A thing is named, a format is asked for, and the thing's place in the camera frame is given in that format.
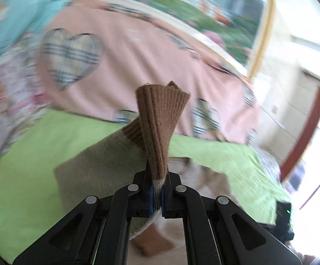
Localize landscape painting with gold frame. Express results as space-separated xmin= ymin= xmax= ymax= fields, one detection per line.
xmin=66 ymin=0 xmax=276 ymax=82

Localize brown wooden door frame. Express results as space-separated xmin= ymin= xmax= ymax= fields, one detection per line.
xmin=280 ymin=88 xmax=320 ymax=182

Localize turquoise floral blanket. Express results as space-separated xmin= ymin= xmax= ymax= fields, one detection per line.
xmin=0 ymin=0 xmax=78 ymax=68

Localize pink floral fabric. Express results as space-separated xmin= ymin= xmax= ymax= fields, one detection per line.
xmin=0 ymin=32 xmax=49 ymax=158

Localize light green bed sheet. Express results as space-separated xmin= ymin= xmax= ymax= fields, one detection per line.
xmin=0 ymin=110 xmax=289 ymax=263

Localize beige knit sweater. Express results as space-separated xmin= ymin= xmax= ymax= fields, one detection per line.
xmin=53 ymin=80 xmax=233 ymax=257

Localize pink quilt with plaid hearts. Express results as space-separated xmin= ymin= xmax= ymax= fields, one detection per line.
xmin=37 ymin=0 xmax=260 ymax=144

